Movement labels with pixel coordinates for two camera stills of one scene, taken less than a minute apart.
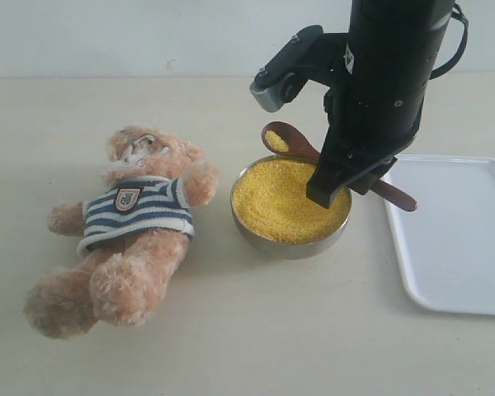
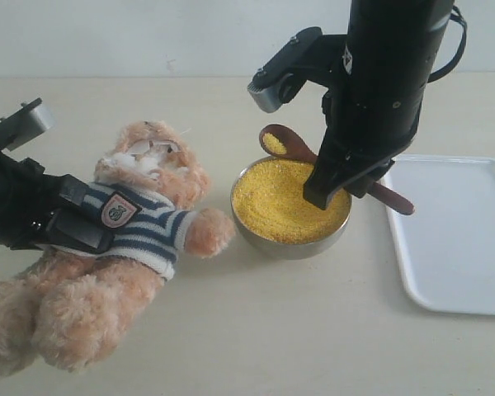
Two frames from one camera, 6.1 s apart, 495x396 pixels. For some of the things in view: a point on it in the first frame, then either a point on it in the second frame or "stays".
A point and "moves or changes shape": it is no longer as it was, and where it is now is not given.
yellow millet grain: [270, 201] stays
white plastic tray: [455, 247] stays
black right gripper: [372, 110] stays
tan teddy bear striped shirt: [131, 211] moves or changes shape
